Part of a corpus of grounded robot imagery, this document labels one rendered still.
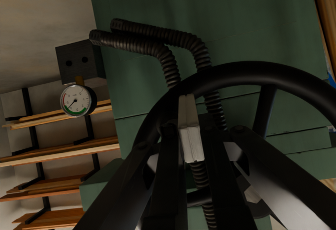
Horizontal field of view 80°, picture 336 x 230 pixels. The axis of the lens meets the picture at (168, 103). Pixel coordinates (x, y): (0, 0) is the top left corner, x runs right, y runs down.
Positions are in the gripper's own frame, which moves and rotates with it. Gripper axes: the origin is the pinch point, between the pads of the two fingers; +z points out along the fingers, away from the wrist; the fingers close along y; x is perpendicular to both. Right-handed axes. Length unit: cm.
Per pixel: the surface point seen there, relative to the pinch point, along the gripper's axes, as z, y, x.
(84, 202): 17.5, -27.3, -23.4
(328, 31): 152, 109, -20
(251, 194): 1.2, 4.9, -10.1
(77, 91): 19.6, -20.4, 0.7
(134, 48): 15.9, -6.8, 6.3
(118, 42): 17.2, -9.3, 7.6
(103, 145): 200, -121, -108
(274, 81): 6.4, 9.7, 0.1
